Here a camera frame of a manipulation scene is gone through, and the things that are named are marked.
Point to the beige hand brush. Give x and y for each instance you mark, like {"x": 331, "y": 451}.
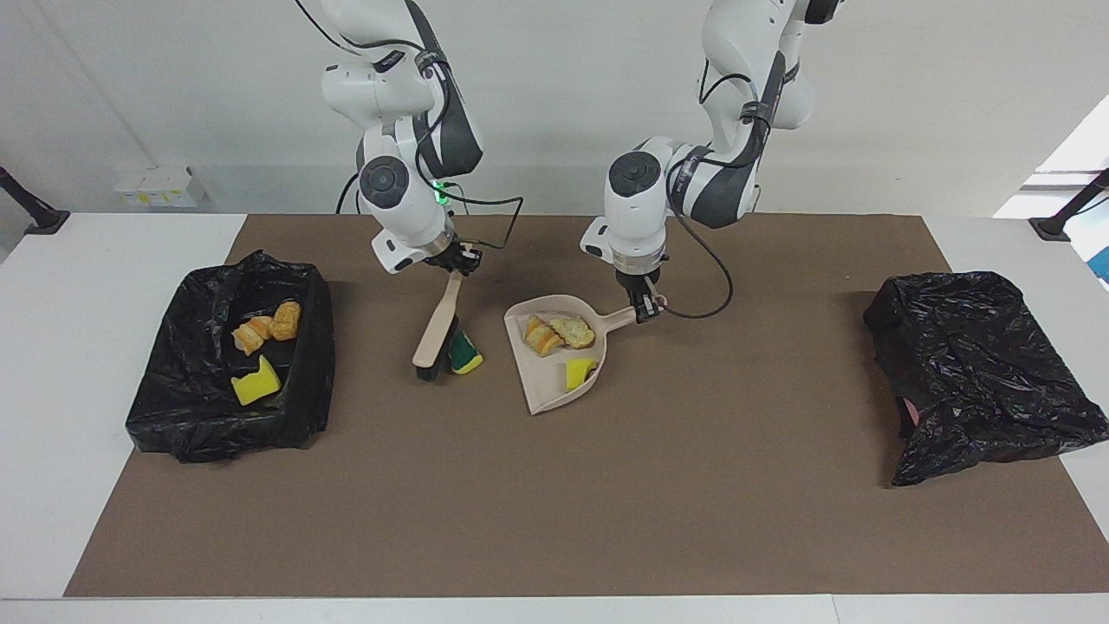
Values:
{"x": 437, "y": 334}

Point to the green and yellow sponge piece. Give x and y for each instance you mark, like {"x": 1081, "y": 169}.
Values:
{"x": 466, "y": 353}
{"x": 256, "y": 386}

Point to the brown table mat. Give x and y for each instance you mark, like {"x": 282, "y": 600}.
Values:
{"x": 520, "y": 520}

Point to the pink bin under bag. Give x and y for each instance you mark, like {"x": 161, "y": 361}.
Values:
{"x": 906, "y": 414}

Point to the plain yellow sponge piece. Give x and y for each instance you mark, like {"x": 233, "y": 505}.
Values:
{"x": 579, "y": 373}

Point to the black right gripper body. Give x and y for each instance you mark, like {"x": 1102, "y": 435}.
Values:
{"x": 444, "y": 256}

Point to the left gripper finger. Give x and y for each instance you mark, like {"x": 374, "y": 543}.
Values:
{"x": 660, "y": 303}
{"x": 643, "y": 308}

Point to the orange striped croissant piece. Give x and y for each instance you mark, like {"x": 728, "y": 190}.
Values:
{"x": 543, "y": 338}
{"x": 253, "y": 336}

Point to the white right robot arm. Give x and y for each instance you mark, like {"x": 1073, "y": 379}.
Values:
{"x": 398, "y": 195}

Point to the brown bread chunk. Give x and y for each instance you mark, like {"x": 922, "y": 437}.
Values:
{"x": 286, "y": 321}

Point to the pale bread piece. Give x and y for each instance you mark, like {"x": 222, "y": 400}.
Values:
{"x": 573, "y": 332}

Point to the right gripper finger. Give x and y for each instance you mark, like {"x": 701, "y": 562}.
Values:
{"x": 472, "y": 258}

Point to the blue board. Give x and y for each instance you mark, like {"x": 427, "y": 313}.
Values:
{"x": 1102, "y": 267}

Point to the beige plastic dustpan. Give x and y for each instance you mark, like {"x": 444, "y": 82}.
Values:
{"x": 550, "y": 381}

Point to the crumpled black bag over bin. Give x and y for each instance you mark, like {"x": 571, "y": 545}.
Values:
{"x": 988, "y": 364}

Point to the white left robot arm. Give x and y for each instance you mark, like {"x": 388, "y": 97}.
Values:
{"x": 637, "y": 199}

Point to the white labelled wall box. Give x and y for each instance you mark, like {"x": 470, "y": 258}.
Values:
{"x": 160, "y": 186}

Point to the open black bag lined bin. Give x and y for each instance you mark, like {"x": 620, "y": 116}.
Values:
{"x": 199, "y": 425}

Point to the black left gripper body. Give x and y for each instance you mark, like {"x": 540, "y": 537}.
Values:
{"x": 639, "y": 277}

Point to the black camera stand pole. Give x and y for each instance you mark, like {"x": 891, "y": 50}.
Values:
{"x": 1066, "y": 217}
{"x": 35, "y": 212}

